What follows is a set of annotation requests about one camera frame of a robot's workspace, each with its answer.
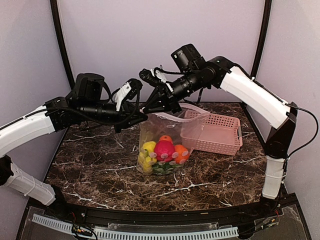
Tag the green toy watermelon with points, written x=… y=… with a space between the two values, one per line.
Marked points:
x=166 y=168

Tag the pink plastic basket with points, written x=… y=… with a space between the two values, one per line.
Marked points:
x=218 y=134

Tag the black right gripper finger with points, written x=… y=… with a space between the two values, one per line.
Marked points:
x=156 y=98
x=168 y=106

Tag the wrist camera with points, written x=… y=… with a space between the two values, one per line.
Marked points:
x=88 y=87
x=187 y=58

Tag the yellow toy banana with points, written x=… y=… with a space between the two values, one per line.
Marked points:
x=146 y=162

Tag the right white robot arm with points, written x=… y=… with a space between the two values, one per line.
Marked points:
x=222 y=73

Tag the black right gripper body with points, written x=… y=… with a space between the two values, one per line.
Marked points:
x=194 y=83

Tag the left black frame post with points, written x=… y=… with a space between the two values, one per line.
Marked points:
x=61 y=42

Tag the right black frame post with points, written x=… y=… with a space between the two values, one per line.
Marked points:
x=262 y=37

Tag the clear zip top bag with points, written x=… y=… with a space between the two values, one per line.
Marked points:
x=159 y=124

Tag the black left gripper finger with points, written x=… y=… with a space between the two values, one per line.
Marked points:
x=132 y=108
x=135 y=119

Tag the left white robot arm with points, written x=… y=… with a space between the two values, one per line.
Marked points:
x=19 y=132

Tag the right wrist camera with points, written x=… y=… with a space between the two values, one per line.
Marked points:
x=187 y=58

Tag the red toy apple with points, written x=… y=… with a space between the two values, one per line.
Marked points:
x=164 y=151

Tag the orange toy fruit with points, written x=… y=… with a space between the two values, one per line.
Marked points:
x=182 y=154

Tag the black frame post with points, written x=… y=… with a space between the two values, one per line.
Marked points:
x=61 y=42
x=262 y=37

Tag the yellow toy lemon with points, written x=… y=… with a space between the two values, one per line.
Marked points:
x=148 y=147

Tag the green orange toy mango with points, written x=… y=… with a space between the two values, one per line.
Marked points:
x=166 y=138

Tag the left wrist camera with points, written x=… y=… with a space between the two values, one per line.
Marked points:
x=88 y=87

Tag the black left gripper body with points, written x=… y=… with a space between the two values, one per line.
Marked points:
x=92 y=112

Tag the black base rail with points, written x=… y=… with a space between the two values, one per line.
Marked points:
x=235 y=215

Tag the white slotted cable duct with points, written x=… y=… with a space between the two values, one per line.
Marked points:
x=117 y=231

